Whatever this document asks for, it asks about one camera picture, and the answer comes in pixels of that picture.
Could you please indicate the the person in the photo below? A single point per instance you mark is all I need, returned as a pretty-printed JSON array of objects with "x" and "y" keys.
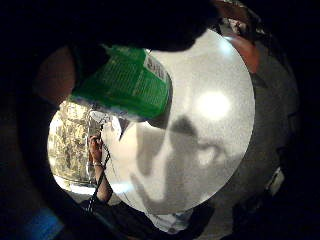
[{"x": 133, "y": 221}]

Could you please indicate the red chair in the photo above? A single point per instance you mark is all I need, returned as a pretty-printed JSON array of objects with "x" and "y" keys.
[
  {"x": 55, "y": 76},
  {"x": 248, "y": 53}
]

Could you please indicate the green labelled plastic bottle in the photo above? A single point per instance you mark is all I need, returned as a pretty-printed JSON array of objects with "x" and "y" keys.
[{"x": 126, "y": 83}]

